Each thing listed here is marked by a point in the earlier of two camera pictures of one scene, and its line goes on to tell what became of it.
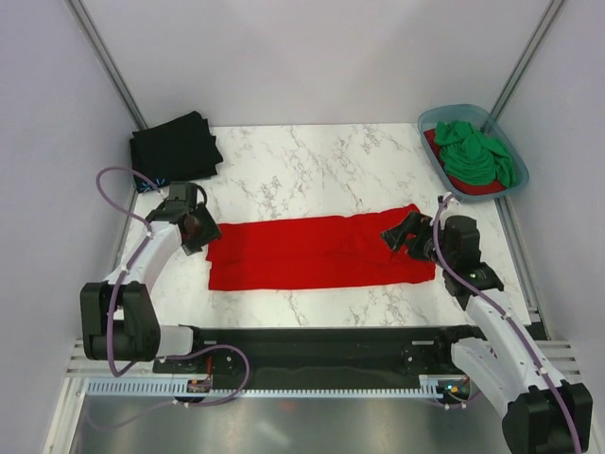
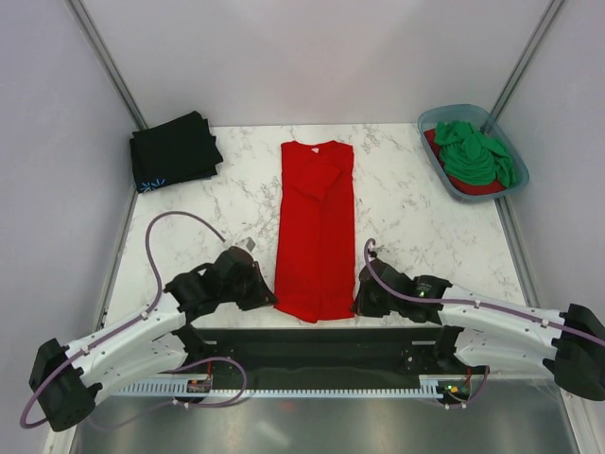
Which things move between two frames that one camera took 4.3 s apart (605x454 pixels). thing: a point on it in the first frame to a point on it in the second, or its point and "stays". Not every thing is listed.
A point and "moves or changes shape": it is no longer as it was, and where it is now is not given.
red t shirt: [333, 252] moves or changes shape
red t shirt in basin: [468, 188] stays
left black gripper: [210, 234] to [261, 296]
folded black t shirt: [176, 149] stays
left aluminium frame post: [87, 24] stays
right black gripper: [413, 223] to [361, 305]
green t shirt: [471, 157] stays
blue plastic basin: [471, 152] stays
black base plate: [356, 354] stays
